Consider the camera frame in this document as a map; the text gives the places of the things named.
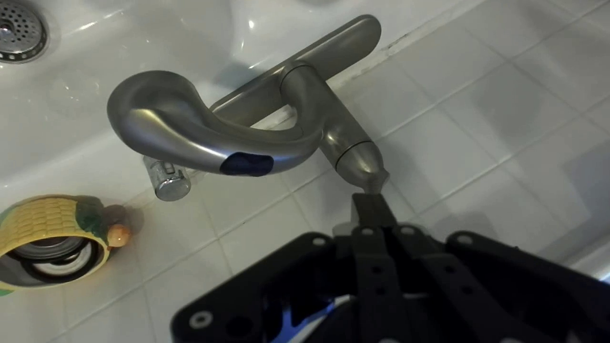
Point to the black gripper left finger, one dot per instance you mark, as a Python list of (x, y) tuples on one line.
[(375, 278)]

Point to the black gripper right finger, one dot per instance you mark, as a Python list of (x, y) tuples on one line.
[(484, 297)]

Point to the brushed steel faucet spout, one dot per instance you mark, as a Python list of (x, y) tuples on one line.
[(184, 126)]

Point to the chrome sink hole cap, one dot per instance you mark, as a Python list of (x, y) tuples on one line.
[(169, 181)]

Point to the black rubber sink stopper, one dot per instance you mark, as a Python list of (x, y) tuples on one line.
[(51, 267)]

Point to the white double sink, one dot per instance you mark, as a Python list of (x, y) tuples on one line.
[(97, 38)]

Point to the metal sink drain strainer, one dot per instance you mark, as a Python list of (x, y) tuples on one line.
[(18, 29)]

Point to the yellow green sponge holder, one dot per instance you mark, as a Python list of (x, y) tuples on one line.
[(45, 219)]

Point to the steel faucet base plate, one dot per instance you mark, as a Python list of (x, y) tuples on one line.
[(346, 40)]

